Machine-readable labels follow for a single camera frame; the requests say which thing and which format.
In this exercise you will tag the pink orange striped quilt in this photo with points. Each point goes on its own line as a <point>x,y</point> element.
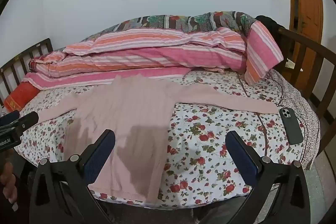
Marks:
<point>157,56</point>

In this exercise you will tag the person's left hand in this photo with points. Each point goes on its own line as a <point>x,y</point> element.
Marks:
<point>9,182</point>

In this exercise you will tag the red pillow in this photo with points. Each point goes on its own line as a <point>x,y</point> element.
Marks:
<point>22,96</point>

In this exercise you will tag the dark smartphone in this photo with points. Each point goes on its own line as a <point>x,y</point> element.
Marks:
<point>290,125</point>

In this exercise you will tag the pink knit sweater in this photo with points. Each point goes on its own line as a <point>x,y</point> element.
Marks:
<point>131,108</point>

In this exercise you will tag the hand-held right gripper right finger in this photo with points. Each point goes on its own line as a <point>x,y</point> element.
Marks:
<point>244,158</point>

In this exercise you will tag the black clothing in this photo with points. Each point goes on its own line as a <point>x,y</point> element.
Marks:
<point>270,23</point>

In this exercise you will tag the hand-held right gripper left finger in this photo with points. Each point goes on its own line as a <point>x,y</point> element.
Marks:
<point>101,158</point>

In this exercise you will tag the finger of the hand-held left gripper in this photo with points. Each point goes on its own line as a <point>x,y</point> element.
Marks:
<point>9,117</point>
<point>26,121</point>

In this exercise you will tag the floral bedsheet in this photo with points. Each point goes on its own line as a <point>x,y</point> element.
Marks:
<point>210,134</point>

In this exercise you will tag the person's grey trousers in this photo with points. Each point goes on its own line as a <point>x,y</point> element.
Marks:
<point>223,209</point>

